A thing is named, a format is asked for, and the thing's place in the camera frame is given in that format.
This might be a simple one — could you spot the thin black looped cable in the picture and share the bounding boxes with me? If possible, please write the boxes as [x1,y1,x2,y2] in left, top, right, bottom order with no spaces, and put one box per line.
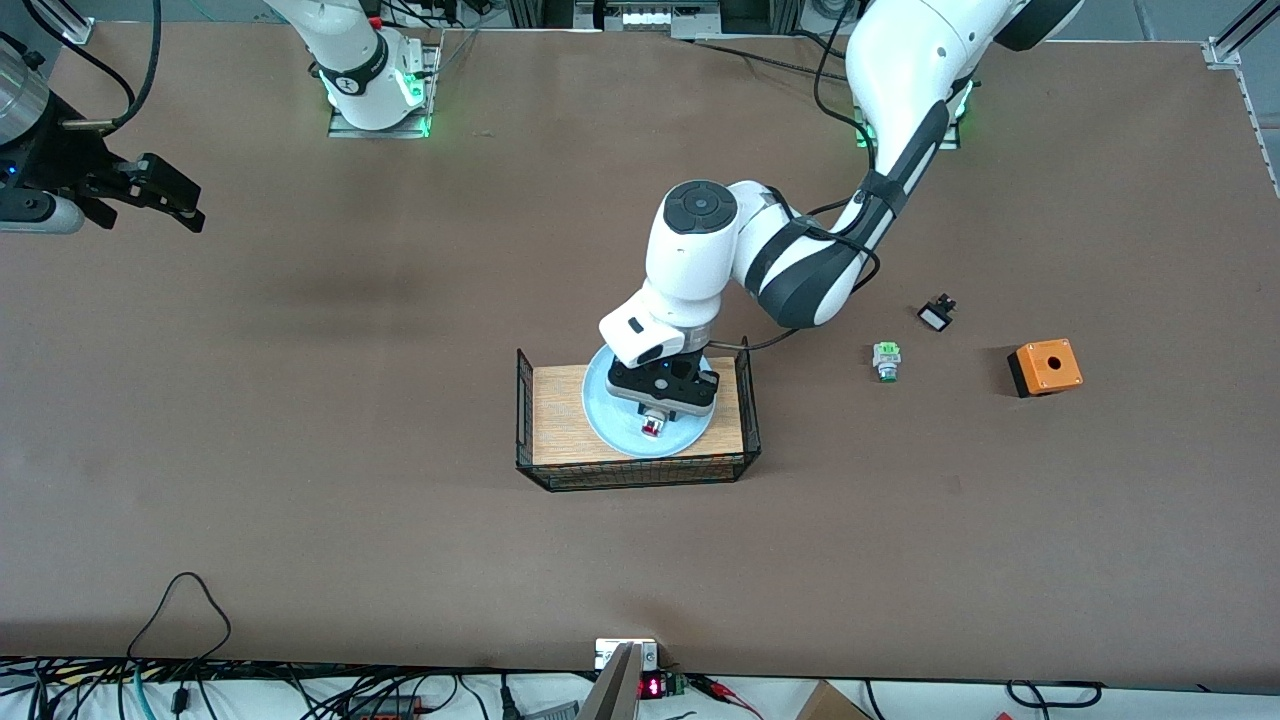
[124,571,234,669]

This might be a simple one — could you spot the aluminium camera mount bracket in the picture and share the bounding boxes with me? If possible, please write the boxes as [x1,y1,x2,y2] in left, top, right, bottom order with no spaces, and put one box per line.
[578,637,662,720]

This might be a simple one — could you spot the light blue ceramic plate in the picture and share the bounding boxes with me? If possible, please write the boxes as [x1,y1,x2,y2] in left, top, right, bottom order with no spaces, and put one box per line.
[581,343,717,462]

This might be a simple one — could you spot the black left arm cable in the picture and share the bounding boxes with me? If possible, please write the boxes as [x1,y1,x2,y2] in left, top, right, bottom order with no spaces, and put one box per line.
[704,20,903,354]

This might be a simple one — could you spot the black wire mesh basket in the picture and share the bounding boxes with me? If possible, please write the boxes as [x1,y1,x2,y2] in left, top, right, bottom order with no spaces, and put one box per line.
[514,335,764,494]

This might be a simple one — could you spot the black power strip orange switches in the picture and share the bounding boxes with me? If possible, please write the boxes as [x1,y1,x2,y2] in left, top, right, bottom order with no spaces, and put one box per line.
[338,694,425,720]

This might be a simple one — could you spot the brown cardboard box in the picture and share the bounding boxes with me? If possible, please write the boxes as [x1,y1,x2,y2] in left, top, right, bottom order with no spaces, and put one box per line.
[794,679,873,720]

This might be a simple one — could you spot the wooden board basket base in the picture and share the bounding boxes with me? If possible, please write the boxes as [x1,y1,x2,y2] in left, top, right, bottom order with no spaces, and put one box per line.
[531,362,744,469]

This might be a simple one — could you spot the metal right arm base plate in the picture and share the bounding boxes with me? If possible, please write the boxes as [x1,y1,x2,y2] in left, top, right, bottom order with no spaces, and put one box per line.
[327,38,443,140]

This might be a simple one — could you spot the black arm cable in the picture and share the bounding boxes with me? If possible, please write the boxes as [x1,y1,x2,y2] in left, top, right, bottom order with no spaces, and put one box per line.
[704,20,903,354]
[60,0,164,133]

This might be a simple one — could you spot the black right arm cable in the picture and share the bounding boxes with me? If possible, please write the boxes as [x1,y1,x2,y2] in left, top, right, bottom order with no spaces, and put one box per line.
[60,0,164,133]

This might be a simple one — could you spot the orange button enclosure box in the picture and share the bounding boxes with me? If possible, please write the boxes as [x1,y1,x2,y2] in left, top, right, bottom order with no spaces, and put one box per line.
[1006,337,1085,400]

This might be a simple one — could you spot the aluminium frame corner profile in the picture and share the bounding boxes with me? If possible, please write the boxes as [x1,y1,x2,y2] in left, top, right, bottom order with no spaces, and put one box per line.
[1203,0,1280,72]
[24,0,97,47]

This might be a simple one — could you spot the black coiled floor cable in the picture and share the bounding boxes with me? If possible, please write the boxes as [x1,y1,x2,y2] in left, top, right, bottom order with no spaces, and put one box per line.
[1004,679,1104,712]

